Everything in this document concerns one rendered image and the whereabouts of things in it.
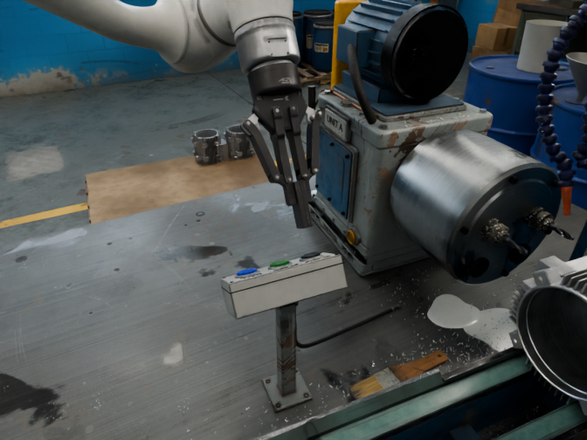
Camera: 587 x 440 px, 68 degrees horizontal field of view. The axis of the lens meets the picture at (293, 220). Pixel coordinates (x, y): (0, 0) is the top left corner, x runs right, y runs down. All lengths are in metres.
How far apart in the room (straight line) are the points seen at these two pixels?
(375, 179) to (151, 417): 0.60
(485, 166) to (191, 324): 0.64
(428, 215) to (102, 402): 0.65
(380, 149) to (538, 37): 1.95
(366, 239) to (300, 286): 0.40
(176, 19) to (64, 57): 5.12
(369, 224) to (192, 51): 0.50
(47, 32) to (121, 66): 0.82
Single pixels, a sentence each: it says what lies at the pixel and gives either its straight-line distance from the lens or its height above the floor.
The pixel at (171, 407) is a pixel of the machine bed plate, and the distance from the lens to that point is 0.83.
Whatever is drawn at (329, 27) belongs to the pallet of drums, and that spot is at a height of 0.63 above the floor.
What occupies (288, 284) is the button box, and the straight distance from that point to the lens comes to 0.61.
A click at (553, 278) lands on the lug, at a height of 1.08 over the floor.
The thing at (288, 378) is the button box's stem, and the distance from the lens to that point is 0.77.
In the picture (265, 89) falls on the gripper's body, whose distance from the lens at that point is 0.63.
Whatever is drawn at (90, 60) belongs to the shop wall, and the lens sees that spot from 5.87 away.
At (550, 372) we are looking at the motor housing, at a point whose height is 0.94.
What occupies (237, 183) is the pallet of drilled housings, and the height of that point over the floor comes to 0.15.
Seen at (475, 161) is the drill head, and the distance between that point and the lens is 0.79.
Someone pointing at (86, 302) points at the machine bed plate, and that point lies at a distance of 1.07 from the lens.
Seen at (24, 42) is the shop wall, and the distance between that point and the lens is 5.82.
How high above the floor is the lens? 1.47
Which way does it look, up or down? 33 degrees down
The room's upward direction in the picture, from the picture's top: straight up
